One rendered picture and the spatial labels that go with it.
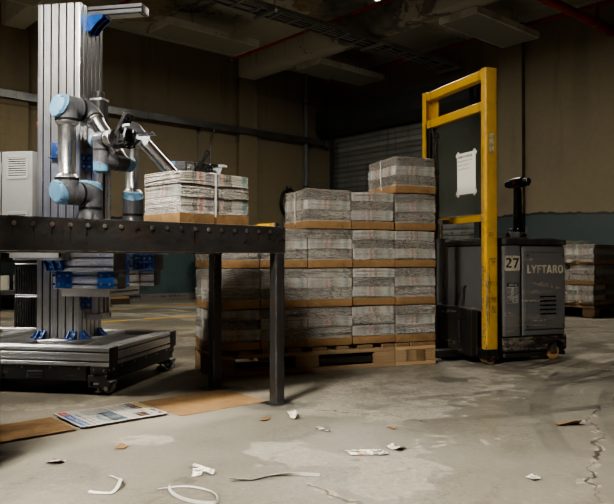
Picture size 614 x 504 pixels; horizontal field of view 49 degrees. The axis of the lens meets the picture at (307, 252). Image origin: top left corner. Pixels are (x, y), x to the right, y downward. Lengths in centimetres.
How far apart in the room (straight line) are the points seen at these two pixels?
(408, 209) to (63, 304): 209
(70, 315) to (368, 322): 170
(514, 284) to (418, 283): 63
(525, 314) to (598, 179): 577
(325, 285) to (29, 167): 175
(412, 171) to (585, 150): 620
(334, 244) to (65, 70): 177
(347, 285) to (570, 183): 668
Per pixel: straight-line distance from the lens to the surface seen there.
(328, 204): 403
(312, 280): 397
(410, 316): 429
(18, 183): 396
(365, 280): 413
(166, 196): 302
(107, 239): 263
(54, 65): 402
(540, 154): 1064
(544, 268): 468
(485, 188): 438
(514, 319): 454
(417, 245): 430
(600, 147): 1024
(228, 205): 309
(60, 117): 357
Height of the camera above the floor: 65
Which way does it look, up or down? 1 degrees up
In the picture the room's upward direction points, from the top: straight up
